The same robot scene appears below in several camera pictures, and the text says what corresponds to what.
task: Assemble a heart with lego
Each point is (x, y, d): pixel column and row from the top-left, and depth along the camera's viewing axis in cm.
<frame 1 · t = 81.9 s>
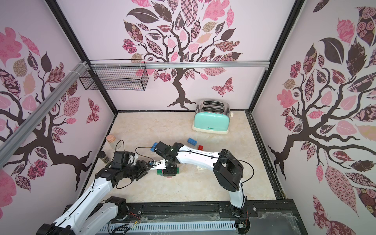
left hand: (151, 172, 80), fingers open
right hand: (167, 167, 82), fingers open
mint green Belinee toaster: (212, 116, 98), point 17 cm above the table
pink lidded glass jar: (112, 140, 93), point 10 cm above the table
dark spice bottle: (102, 155, 86), point 10 cm above the table
light blue large brick: (192, 141, 102), point 2 cm above the table

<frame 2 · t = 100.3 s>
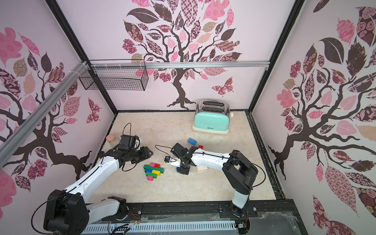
left hand: (150, 157, 84), fingers open
right hand: (181, 165, 87), fingers open
green long brick: (148, 167, 89), point 2 cm above the table
pink small brick: (152, 164, 90), point 3 cm above the table
small red brick: (157, 165, 91), on the table
blue long brick: (148, 170, 88), point 3 cm above the table
yellow small brick: (157, 172, 87), point 2 cm above the table
bright green brick: (154, 175, 87), point 2 cm above the table
pink small brick 2: (150, 178, 86), on the table
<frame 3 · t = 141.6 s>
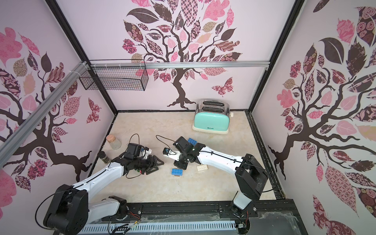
left hand: (161, 168, 82), fingers open
right hand: (177, 158, 83), fingers open
small light blue brick: (176, 172, 86), point 4 cm above the table
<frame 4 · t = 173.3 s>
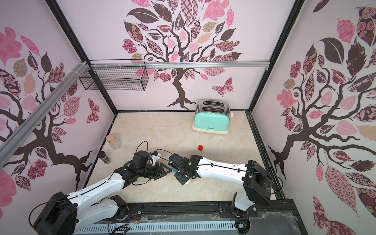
left hand: (170, 175, 79), fingers open
right hand: (181, 175, 79), fingers open
red square brick: (200, 148, 99), on the table
